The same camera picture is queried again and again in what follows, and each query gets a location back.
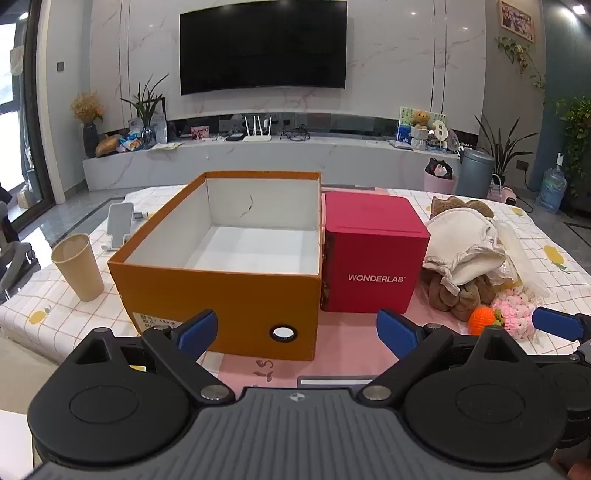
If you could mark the framed wall picture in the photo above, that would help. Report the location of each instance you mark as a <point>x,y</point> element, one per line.
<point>516,18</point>

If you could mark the grey office chair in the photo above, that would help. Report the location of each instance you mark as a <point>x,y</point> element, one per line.
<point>16,258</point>

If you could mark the white marble television cabinet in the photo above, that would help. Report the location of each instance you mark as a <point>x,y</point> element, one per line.
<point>277,159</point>

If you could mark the blue snack packets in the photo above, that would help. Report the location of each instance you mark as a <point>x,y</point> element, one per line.
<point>130,143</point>

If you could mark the blue water bottle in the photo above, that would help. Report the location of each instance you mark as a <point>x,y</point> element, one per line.
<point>552,187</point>

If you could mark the pink crocheted flower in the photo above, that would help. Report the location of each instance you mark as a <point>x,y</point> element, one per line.
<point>515,311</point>

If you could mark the orange crocheted fruit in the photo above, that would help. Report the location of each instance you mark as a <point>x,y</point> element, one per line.
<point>482,321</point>

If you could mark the pink photo card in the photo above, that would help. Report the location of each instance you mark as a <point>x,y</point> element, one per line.
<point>200,132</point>

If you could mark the teddy bear bouquet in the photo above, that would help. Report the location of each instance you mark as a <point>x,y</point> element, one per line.
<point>420,127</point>

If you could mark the orange cardboard box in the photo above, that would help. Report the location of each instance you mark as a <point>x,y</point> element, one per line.
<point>207,300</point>

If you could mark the pink waste bin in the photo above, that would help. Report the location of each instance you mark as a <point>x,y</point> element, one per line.
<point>438,182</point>

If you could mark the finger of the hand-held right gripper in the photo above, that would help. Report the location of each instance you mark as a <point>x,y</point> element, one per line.
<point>556,323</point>

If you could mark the green plant in glass vase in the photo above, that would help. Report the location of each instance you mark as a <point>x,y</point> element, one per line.
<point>147,106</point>

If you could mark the dark vase with dried flowers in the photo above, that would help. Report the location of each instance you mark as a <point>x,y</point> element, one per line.
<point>90,138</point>

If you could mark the long leaf potted plant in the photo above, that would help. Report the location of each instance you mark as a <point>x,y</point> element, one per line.
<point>501,147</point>

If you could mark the beige cloth bag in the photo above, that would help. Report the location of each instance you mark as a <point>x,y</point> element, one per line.
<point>461,240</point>

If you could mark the checked lemon print tablecloth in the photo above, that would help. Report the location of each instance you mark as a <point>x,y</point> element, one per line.
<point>563,286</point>

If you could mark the white router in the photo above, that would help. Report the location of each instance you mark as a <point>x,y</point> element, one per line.
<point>256,136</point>

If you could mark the hanging vine plant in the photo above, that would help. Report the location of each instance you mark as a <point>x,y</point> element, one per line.
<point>519,53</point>

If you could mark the pink space heater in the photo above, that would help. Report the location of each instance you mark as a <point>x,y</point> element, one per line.
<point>503,194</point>

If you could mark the brown bread loaf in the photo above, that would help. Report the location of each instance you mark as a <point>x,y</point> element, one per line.
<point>107,145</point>

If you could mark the grey trash can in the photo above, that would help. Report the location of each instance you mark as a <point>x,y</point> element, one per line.
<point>474,175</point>

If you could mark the black wall television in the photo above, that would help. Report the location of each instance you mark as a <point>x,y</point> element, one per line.
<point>263,46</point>

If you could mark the brown plush toy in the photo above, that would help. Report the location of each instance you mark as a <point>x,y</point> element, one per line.
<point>461,297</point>

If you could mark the beige paper cup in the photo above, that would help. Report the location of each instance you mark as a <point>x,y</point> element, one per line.
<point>78,267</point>

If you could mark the clear plastic bundle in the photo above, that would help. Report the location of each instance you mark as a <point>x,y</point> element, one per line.
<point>519,263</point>

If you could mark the green leafy cabinet plant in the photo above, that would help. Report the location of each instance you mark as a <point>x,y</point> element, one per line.
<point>577,134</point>

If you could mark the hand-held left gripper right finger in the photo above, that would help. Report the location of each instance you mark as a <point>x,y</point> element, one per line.
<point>396,330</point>

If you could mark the red cube box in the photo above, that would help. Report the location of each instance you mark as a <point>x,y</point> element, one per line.
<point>369,258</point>

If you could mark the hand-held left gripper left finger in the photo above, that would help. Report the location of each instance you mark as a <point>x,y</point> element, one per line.
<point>199,330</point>

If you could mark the white phone stand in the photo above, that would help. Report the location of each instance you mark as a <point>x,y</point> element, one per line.
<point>117,224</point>

